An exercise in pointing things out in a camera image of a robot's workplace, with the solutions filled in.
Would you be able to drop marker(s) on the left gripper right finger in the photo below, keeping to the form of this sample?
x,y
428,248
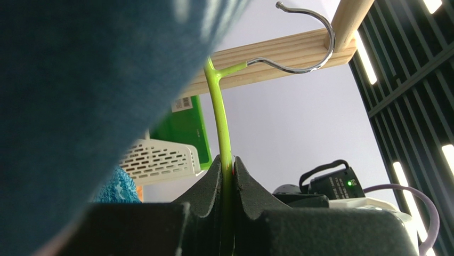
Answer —
x,y
266,226

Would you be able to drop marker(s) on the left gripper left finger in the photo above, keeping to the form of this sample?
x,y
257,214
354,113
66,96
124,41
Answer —
x,y
189,225

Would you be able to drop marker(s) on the blue patterned shorts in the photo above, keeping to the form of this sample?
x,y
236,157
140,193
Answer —
x,y
80,82

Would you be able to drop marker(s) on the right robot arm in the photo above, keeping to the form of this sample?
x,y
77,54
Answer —
x,y
336,186

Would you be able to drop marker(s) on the white perforated file organizer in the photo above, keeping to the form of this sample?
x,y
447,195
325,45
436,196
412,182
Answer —
x,y
150,161

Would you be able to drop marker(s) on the green plastic folder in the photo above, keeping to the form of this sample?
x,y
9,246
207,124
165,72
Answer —
x,y
185,124

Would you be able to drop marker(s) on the wooden clothes rack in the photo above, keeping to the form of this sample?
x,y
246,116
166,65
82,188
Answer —
x,y
296,51

